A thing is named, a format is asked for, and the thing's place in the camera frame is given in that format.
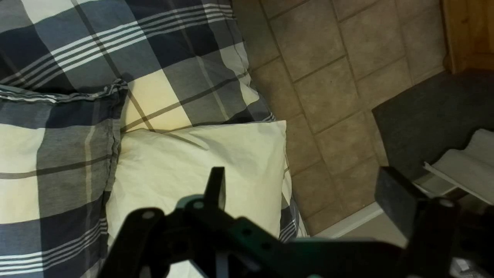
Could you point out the plaid covered bed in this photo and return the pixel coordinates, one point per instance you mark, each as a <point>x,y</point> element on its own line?
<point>155,47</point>

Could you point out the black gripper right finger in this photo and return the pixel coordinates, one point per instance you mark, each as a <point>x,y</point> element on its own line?
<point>430,232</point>

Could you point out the cream plain pillow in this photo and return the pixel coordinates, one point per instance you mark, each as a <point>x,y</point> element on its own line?
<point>195,155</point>

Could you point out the dark grey fabric panel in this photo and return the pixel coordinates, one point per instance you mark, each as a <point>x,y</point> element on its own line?
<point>426,113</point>

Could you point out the wooden nightstand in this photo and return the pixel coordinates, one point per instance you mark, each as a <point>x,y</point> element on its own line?
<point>471,32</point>

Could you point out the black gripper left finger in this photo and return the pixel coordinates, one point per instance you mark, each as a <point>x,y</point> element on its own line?
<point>155,242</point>

